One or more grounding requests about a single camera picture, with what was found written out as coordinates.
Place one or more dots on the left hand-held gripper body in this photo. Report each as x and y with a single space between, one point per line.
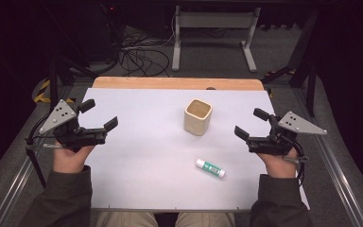
58 116

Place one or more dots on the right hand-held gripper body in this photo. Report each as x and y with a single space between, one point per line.
296 124

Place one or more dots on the beige square cup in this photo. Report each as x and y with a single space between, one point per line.
198 121

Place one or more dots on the white green glue stick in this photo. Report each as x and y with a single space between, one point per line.
211 168

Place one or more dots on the person's right hand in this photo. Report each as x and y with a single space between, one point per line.
280 165

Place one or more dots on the person's left hand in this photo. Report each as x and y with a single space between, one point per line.
69 160

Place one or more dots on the yellow black hazard tape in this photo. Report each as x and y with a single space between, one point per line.
42 93

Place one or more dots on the black tripod stand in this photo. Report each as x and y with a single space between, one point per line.
54 82

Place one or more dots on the black metal stand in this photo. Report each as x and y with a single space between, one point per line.
310 78

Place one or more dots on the white table sheet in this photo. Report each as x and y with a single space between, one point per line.
145 157

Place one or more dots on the person's right leg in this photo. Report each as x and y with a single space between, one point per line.
204 220

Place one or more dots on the person's leg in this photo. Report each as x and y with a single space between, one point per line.
126 220
204 220

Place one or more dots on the person's left leg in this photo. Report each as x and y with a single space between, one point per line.
126 220

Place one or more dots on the aluminium floor rail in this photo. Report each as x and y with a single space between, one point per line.
11 192
342 183

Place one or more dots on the white metal stand frame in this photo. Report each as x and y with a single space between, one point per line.
214 20

